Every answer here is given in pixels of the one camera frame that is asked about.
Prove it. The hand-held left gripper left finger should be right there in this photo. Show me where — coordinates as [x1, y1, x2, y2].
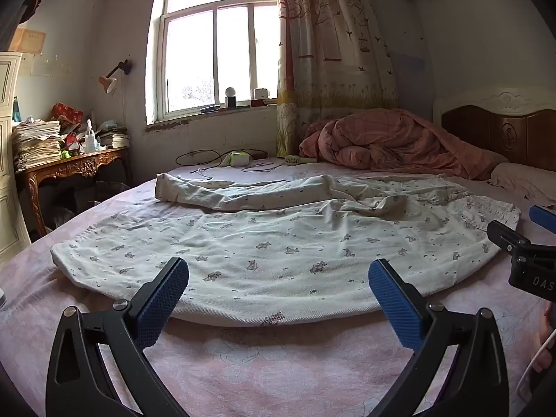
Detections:
[46, 257, 192, 417]

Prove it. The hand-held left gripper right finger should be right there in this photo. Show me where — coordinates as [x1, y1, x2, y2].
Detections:
[368, 258, 510, 417]

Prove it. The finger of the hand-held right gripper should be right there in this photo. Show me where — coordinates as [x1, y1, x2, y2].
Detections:
[529, 205, 556, 235]
[486, 221, 534, 253]

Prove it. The white floral blanket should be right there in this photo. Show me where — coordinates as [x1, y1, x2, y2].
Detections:
[50, 173, 522, 327]

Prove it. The person's right hand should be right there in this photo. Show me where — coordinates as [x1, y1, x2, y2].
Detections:
[532, 302, 556, 373]

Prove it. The pink pillow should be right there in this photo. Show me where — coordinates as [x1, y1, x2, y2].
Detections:
[487, 163, 556, 209]

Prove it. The brown and white headboard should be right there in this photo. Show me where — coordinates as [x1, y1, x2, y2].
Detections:
[433, 88, 556, 172]

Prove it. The bed with pink sheet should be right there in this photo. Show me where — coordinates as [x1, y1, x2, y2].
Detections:
[0, 161, 556, 417]

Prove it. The pink quilt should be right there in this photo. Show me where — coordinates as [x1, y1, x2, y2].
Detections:
[299, 108, 509, 181]

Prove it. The carved wooden desk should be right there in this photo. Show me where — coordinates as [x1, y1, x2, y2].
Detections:
[16, 145, 133, 237]

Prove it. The white and green box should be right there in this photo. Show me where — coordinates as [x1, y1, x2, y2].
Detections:
[221, 150, 250, 167]

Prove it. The stack of books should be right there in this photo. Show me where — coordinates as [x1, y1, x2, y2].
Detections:
[99, 128, 131, 149]

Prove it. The cream panelled cabinet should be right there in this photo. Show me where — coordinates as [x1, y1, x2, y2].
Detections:
[0, 51, 33, 265]

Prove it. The stack of papers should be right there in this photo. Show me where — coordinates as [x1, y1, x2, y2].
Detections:
[12, 117, 62, 171]

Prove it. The red box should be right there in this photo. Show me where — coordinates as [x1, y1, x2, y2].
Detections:
[51, 103, 84, 129]

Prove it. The tree print curtain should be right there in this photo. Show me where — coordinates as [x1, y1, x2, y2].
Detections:
[276, 0, 400, 157]

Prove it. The cardboard box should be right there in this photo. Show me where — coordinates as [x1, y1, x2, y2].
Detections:
[9, 28, 46, 53]

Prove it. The white cable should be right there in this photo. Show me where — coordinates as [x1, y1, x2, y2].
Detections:
[519, 329, 556, 400]

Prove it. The looped black cable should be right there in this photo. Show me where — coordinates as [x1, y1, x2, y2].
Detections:
[175, 149, 223, 166]

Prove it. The wall lamp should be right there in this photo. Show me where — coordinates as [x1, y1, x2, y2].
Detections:
[98, 59, 133, 94]

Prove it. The white frame window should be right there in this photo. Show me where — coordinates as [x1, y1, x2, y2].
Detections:
[145, 0, 281, 124]

